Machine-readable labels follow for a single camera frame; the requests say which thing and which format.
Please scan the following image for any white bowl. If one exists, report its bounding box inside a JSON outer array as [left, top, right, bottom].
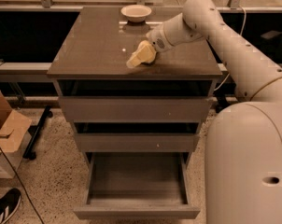
[[121, 5, 152, 23]]

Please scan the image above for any bottom grey drawer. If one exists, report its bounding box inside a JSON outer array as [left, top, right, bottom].
[[74, 152, 200, 219]]

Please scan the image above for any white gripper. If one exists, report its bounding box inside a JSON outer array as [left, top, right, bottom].
[[126, 24, 173, 68]]

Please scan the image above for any black metal bar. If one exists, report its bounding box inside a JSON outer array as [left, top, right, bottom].
[[22, 105, 53, 160]]

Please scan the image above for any grey drawer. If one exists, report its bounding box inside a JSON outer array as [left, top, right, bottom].
[[59, 80, 212, 123], [74, 152, 200, 219], [75, 122, 199, 152]]

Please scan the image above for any grey drawer cabinet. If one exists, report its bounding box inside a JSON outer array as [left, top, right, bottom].
[[48, 7, 221, 160]]

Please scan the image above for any middle grey drawer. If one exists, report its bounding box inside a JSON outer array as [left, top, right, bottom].
[[75, 122, 199, 152]]

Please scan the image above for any top grey drawer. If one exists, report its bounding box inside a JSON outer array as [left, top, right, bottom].
[[59, 80, 212, 123]]

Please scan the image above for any yellow sponge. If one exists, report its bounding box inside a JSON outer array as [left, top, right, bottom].
[[144, 53, 156, 64]]

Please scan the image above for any black floor cable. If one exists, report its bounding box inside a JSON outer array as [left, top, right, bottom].
[[0, 133, 46, 224]]

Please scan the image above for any black and white sneaker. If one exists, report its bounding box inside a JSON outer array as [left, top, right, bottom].
[[0, 188, 21, 224]]

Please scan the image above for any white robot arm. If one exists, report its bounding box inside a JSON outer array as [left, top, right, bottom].
[[127, 0, 282, 224]]

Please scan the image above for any cardboard box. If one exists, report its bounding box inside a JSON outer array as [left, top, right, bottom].
[[0, 92, 32, 178]]

